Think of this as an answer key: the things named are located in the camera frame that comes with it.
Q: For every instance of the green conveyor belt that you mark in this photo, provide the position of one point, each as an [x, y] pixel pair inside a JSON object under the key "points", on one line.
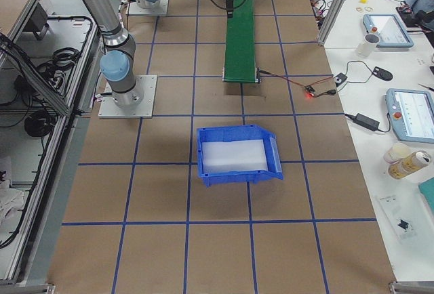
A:
{"points": [[240, 57]]}

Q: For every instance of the small sensor board red light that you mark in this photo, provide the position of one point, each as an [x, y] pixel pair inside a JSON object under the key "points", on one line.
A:
{"points": [[310, 91]]}

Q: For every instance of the white mug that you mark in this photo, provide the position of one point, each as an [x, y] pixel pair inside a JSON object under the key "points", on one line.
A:
{"points": [[368, 45]]}

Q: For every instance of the blue plastic bin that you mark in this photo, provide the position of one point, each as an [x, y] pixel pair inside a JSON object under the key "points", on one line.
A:
{"points": [[235, 154]]}

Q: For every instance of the blue teach pendant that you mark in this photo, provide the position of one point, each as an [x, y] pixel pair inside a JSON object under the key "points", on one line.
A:
{"points": [[389, 29], [411, 114]]}

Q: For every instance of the black computer mouse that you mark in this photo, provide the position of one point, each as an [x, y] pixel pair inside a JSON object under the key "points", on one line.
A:
{"points": [[382, 74]]}

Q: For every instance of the black power adapter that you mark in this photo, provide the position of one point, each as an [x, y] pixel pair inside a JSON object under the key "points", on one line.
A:
{"points": [[366, 122]]}

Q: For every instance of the yellow drink can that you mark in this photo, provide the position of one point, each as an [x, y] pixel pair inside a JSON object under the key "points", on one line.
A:
{"points": [[409, 165]]}

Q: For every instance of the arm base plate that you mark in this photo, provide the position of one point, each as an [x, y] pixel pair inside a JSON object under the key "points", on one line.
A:
{"points": [[139, 102], [147, 8]]}

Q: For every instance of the aluminium frame post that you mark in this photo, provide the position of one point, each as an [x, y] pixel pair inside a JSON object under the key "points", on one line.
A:
{"points": [[329, 21]]}

